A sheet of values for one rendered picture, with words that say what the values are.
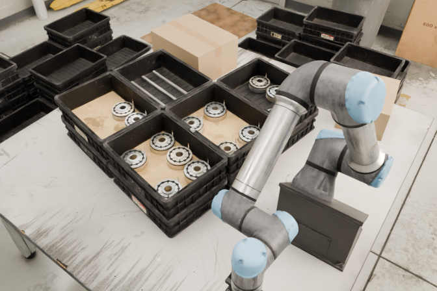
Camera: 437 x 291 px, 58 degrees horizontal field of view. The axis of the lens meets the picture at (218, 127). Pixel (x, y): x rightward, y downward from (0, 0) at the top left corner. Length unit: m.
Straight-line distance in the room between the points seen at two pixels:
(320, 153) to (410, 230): 1.35
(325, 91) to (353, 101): 0.07
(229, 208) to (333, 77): 0.41
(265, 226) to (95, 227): 0.84
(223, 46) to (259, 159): 1.26
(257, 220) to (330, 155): 0.49
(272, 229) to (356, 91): 0.37
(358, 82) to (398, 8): 3.36
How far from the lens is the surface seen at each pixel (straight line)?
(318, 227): 1.40
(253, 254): 0.90
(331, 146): 1.38
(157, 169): 1.59
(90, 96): 1.96
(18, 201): 1.82
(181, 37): 2.25
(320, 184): 1.38
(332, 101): 0.99
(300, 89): 1.02
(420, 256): 2.56
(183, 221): 1.51
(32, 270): 2.47
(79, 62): 2.94
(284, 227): 0.97
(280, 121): 1.02
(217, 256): 1.50
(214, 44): 2.18
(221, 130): 1.73
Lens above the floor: 2.00
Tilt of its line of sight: 42 degrees down
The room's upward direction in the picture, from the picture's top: straight up
